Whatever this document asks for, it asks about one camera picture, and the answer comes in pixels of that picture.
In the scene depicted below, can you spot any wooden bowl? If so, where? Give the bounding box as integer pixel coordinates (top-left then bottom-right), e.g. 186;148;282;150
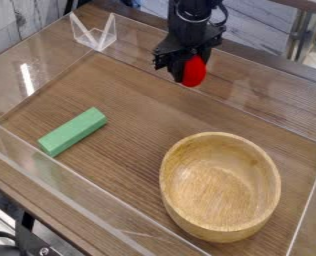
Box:
159;132;282;243

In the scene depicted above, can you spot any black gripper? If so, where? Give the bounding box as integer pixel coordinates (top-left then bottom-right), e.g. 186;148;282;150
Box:
152;25;226;83

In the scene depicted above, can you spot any green rectangular block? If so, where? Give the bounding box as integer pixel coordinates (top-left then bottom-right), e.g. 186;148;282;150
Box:
37;107;107;157

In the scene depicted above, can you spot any black table leg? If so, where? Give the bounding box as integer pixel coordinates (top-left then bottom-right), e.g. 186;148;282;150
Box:
15;212;61;256

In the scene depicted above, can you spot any clear acrylic tray wall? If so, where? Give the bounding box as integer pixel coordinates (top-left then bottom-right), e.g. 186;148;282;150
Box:
0;126;210;256

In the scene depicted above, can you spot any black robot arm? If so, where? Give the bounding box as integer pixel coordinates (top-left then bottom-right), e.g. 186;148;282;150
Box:
152;0;228;87

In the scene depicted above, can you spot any red plush strawberry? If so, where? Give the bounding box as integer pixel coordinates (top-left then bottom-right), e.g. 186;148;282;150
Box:
182;55;206;87

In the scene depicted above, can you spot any clear acrylic corner bracket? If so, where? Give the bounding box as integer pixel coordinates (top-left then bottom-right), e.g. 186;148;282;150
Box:
68;13;116;52

